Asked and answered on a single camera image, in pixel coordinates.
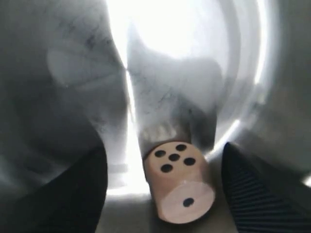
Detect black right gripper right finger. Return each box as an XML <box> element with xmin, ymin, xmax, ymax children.
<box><xmin>223</xmin><ymin>142</ymin><xmax>311</xmax><ymax>233</ymax></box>

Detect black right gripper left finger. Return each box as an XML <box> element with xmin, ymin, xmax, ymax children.
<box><xmin>0</xmin><ymin>147</ymin><xmax>108</xmax><ymax>233</ymax></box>

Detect wooden die black pips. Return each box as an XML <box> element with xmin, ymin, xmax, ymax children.
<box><xmin>143</xmin><ymin>141</ymin><xmax>216</xmax><ymax>224</ymax></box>

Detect stainless steel round bowl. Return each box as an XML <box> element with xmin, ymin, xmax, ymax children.
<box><xmin>0</xmin><ymin>0</ymin><xmax>311</xmax><ymax>233</ymax></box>

